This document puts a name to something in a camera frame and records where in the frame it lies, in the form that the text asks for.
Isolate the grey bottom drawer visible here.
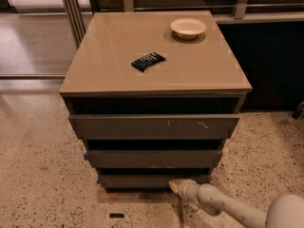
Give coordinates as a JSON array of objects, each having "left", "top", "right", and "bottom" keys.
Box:
[{"left": 98, "top": 168, "right": 211, "bottom": 189}]

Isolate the grey top drawer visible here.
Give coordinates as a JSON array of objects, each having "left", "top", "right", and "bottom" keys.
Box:
[{"left": 69, "top": 114, "right": 239, "bottom": 140}]

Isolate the grey middle drawer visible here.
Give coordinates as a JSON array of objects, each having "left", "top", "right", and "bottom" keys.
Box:
[{"left": 85, "top": 150, "right": 222, "bottom": 168}]

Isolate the grey three-drawer cabinet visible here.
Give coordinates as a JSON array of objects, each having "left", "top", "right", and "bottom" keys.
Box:
[{"left": 59, "top": 10, "right": 253, "bottom": 190}]

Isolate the dark blue snack bar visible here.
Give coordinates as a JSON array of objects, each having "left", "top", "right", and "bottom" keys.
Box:
[{"left": 131, "top": 52, "right": 165, "bottom": 72}]

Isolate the grey drawer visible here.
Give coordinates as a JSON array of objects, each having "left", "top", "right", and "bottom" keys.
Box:
[
  {"left": 69, "top": 114, "right": 239, "bottom": 140},
  {"left": 85, "top": 150, "right": 222, "bottom": 168},
  {"left": 98, "top": 168, "right": 211, "bottom": 189}
]

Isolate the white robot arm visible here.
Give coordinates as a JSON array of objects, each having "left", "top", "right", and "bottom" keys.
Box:
[{"left": 168, "top": 179, "right": 304, "bottom": 228}]

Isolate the black object at right edge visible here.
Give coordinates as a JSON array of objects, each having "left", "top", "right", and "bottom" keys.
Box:
[{"left": 292, "top": 102, "right": 304, "bottom": 120}]

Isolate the white paper bowl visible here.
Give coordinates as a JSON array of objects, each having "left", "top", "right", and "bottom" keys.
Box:
[{"left": 170, "top": 18, "right": 206, "bottom": 40}]

